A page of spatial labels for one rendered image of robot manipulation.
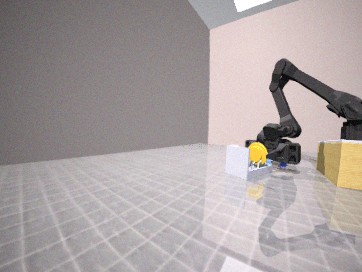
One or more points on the white dish rack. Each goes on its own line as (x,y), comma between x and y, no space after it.
(238,164)

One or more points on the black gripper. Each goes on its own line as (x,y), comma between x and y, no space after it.
(281,152)

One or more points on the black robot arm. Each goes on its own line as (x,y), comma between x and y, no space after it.
(341,103)

